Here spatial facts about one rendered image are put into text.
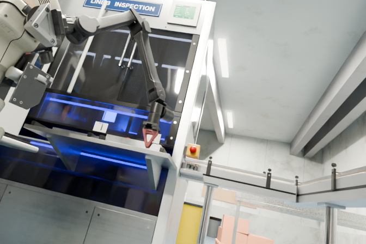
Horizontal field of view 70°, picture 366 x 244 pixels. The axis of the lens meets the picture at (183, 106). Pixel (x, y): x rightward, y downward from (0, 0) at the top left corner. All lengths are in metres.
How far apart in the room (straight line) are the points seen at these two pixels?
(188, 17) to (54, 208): 1.48
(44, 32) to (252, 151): 8.69
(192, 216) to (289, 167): 5.62
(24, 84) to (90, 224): 0.87
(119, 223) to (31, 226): 0.49
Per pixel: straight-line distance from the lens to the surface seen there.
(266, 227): 9.11
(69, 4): 2.31
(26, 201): 1.81
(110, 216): 1.60
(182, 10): 2.02
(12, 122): 1.80
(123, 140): 1.24
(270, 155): 9.36
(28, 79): 1.12
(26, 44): 1.13
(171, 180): 1.54
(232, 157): 9.29
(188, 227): 4.30
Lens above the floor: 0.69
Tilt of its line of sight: 20 degrees up
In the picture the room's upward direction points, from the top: 13 degrees clockwise
